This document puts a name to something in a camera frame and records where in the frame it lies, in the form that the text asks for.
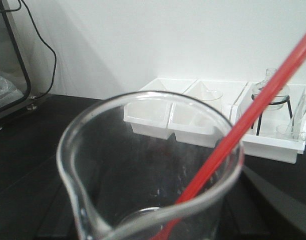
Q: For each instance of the white middle storage bin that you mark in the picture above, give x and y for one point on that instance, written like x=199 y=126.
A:
x=201 y=129

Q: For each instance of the clear glass beaker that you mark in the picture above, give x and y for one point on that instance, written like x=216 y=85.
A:
x=124 y=185

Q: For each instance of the clear glass test tube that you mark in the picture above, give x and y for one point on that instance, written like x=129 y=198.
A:
x=295 y=123

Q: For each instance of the round-bottom glass flask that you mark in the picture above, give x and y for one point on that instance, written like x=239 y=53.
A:
x=281 y=95

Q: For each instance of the black wire tripod stand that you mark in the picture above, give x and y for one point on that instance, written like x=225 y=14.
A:
x=289 y=110

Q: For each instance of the glass beaker in middle bin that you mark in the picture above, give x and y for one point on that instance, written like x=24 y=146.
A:
x=211 y=95

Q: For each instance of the red stirring rod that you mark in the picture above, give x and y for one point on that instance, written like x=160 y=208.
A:
x=277 y=82

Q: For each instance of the white left storage bin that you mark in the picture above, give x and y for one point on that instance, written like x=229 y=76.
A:
x=150 y=117

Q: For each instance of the clear plastic bag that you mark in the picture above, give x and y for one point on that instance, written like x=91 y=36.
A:
x=8 y=92

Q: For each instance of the black framed glass cabinet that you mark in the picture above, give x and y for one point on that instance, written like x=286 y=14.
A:
x=13 y=61

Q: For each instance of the white storage bin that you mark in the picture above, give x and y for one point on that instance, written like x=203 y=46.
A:
x=270 y=143
x=201 y=129
x=150 y=117

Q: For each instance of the white right storage bin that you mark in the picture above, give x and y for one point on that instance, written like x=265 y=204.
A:
x=270 y=143

